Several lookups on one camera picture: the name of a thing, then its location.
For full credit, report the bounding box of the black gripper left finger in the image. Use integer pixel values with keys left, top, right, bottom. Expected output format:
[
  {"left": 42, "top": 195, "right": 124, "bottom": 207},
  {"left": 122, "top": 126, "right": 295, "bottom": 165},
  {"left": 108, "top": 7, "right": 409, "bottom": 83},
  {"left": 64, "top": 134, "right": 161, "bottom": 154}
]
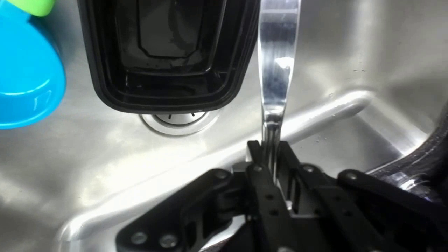
[{"left": 115, "top": 139, "right": 299, "bottom": 252}]

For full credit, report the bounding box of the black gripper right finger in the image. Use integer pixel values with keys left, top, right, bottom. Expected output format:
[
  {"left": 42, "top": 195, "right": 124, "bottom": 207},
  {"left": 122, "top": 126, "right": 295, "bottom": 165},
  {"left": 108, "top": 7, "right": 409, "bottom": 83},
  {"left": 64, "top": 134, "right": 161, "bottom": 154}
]
[{"left": 274, "top": 139, "right": 448, "bottom": 252}]

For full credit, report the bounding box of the silver table knife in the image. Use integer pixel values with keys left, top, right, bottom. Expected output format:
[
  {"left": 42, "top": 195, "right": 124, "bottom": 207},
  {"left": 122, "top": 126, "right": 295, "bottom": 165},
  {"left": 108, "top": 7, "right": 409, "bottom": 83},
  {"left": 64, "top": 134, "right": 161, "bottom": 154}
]
[{"left": 256, "top": 0, "right": 301, "bottom": 185}]

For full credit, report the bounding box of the chrome sink drain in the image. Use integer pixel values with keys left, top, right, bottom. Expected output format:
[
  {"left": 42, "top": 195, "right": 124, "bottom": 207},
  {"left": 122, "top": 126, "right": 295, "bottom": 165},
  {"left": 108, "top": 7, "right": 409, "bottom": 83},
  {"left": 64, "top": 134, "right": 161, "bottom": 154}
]
[{"left": 137, "top": 109, "right": 218, "bottom": 139}]

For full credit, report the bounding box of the stainless steel sink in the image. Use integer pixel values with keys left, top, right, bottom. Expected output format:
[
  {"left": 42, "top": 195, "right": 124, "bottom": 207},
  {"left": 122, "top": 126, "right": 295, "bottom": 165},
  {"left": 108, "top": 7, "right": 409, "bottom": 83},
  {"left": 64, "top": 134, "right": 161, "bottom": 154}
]
[{"left": 0, "top": 0, "right": 448, "bottom": 252}]

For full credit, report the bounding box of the black plastic food container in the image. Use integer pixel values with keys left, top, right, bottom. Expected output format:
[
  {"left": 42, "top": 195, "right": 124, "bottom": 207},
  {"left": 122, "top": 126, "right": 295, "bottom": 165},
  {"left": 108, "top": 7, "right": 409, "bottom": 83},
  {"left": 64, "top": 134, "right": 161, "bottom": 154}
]
[{"left": 75, "top": 0, "right": 262, "bottom": 115}]

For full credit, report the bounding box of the blue plastic bowl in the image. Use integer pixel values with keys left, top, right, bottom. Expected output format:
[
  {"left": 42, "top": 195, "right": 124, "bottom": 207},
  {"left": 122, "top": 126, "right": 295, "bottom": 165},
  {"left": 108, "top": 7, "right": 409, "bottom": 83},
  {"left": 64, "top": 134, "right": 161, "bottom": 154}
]
[{"left": 0, "top": 0, "right": 68, "bottom": 132}]

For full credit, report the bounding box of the small green plastic cup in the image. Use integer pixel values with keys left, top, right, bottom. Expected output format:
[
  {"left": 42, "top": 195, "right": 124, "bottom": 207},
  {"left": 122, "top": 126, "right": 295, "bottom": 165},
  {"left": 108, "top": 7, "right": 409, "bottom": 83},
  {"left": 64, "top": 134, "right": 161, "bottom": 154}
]
[{"left": 8, "top": 0, "right": 57, "bottom": 18}]

